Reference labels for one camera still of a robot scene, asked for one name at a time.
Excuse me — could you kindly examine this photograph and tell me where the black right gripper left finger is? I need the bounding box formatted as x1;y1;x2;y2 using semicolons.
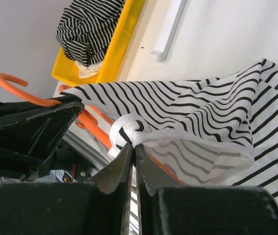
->
0;144;132;235

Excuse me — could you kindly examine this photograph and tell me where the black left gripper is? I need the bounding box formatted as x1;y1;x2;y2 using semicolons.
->
0;94;83;182

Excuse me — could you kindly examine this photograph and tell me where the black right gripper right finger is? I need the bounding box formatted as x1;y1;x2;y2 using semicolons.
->
135;145;278;235

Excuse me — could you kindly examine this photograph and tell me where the orange plastic hanger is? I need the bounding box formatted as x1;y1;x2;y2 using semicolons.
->
0;72;187;184

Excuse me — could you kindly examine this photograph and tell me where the white black striped tank top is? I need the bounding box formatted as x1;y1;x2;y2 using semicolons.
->
62;59;278;203

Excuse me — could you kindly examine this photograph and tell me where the yellow plastic bin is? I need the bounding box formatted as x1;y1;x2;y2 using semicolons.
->
51;0;145;86

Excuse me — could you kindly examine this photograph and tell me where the cream cloth in bin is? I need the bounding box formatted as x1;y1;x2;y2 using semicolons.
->
75;61;103;79

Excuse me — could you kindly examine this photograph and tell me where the dark striped garment in bin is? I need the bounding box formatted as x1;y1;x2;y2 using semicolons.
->
56;0;125;67

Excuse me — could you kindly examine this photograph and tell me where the white garment rack frame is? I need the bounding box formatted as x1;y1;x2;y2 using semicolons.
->
151;0;187;62

